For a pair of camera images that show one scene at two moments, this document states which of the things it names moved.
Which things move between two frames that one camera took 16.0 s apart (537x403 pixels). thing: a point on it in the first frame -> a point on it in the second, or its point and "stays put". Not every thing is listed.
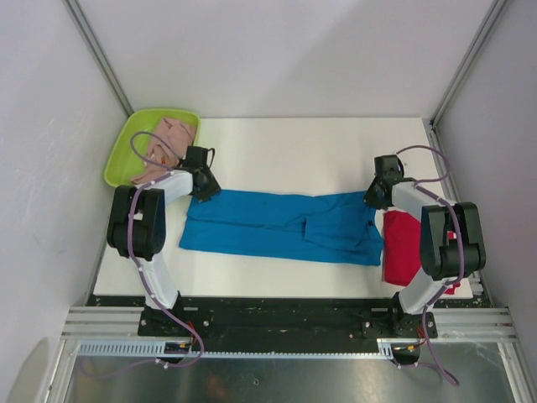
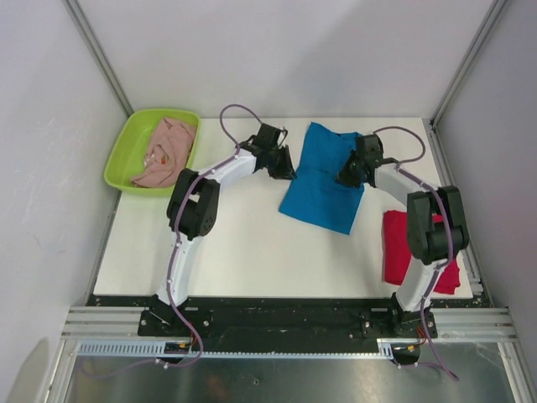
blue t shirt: [263, 226] -> [314, 194]
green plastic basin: [130, 154] stays put
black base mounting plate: [289, 318] stays put
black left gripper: [212, 189] -> [286, 170]
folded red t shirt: [402, 254] stays put
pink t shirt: [179, 134] stays put
